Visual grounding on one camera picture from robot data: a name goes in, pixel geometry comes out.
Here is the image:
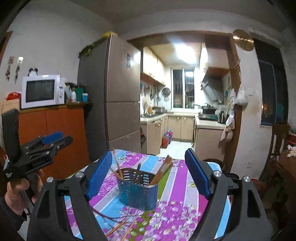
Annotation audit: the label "range hood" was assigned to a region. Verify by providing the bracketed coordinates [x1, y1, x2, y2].
[200, 67, 230, 103]

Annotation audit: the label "green cup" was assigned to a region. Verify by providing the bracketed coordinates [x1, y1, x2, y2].
[75, 87, 84, 103]

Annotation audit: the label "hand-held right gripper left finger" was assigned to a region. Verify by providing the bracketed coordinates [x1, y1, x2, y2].
[27, 151, 113, 241]

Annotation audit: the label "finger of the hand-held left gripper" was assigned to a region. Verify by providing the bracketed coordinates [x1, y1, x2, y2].
[22, 131, 63, 152]
[24, 136, 74, 163]

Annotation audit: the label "floral striped tablecloth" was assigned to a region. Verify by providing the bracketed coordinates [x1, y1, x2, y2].
[63, 149, 232, 241]

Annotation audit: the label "kitchen base cabinets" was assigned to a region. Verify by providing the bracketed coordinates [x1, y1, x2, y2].
[140, 112, 226, 160]

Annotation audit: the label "black wok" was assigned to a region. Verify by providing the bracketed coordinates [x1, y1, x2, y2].
[196, 104, 218, 114]

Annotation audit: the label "person's left hand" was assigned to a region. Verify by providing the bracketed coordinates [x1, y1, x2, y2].
[4, 170, 45, 209]

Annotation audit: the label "wooden chopstick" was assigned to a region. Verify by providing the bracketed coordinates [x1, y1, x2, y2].
[155, 158, 174, 185]
[121, 220, 139, 241]
[105, 221, 127, 238]
[153, 156, 171, 184]
[112, 147, 123, 181]

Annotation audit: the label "round brass wall plate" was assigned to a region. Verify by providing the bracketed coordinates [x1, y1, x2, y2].
[232, 29, 254, 50]

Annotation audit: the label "hanging beige cloth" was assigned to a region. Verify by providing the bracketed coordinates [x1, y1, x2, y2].
[220, 120, 236, 142]

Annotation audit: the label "orange wooden cabinet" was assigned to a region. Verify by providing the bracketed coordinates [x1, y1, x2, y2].
[0, 102, 91, 186]

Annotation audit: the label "bottles on kitchen floor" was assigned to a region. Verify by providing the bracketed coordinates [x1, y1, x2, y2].
[160, 130, 173, 149]

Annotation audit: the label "person's left forearm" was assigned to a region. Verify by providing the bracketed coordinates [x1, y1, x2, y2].
[0, 197, 31, 241]

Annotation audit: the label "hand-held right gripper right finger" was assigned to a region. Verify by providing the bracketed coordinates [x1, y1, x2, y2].
[184, 148, 275, 241]

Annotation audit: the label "kitchen window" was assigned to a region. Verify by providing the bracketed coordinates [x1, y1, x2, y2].
[171, 68, 195, 109]

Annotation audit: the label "white microwave oven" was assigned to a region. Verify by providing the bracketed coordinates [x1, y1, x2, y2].
[21, 74, 65, 109]

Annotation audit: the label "white plastic bag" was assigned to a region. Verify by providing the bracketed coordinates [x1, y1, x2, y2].
[234, 84, 249, 106]

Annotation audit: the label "red object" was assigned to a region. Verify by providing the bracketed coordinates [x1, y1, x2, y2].
[6, 91, 22, 101]

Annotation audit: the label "grey refrigerator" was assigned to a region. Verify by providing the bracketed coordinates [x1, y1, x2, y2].
[77, 34, 142, 156]

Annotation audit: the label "kitchen wall cabinets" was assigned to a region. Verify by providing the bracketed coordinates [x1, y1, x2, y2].
[142, 46, 167, 86]

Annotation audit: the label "blue metal utensil holder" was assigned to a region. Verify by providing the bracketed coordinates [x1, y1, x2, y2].
[116, 167, 160, 212]

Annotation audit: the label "dark window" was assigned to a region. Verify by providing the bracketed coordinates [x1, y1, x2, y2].
[254, 39, 289, 127]

